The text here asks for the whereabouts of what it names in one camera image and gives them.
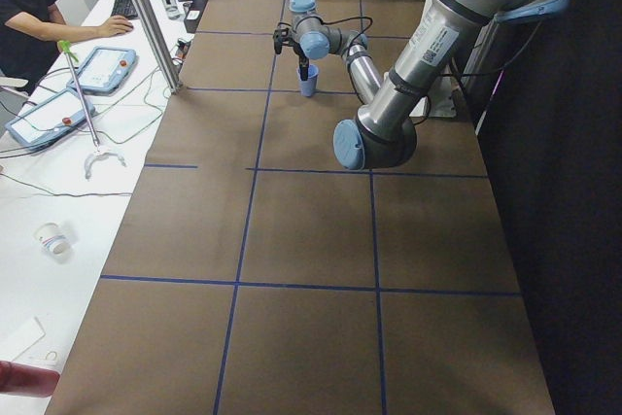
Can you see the blue plastic cup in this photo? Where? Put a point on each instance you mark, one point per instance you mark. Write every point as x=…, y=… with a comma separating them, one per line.
x=307, y=88

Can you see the person's hand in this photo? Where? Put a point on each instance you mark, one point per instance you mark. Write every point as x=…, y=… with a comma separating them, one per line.
x=114, y=26

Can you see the red cylinder bottle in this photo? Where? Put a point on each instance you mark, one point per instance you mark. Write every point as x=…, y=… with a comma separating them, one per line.
x=25, y=380

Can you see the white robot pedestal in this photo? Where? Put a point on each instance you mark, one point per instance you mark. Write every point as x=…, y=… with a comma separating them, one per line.
x=440, y=101

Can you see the reacher grabber tool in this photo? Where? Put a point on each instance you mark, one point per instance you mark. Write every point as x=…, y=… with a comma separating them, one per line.
x=100, y=151

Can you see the black keyboard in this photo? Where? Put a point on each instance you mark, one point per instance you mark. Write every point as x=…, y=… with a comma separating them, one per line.
x=124, y=8

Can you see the far teach pendant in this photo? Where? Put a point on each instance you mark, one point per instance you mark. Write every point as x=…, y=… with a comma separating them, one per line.
x=104, y=69

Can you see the aluminium frame post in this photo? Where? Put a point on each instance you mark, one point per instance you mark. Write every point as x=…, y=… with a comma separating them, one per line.
x=157, y=43

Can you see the near teach pendant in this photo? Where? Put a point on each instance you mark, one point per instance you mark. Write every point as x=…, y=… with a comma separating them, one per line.
x=47, y=122

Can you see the white paper cup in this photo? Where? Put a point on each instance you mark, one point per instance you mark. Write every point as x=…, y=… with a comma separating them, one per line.
x=53, y=240

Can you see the white paper card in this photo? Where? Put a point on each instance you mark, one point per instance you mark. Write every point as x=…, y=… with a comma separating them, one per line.
x=21, y=339

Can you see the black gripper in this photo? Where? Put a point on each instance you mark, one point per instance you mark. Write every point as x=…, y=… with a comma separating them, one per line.
x=302, y=58

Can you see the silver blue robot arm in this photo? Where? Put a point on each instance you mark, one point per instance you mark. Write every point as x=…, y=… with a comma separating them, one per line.
x=382, y=134

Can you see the teach pendant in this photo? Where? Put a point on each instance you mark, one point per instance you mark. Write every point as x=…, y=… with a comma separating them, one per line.
x=47, y=122
x=104, y=69

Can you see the person in black shirt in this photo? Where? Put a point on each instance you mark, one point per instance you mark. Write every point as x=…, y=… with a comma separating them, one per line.
x=30, y=30

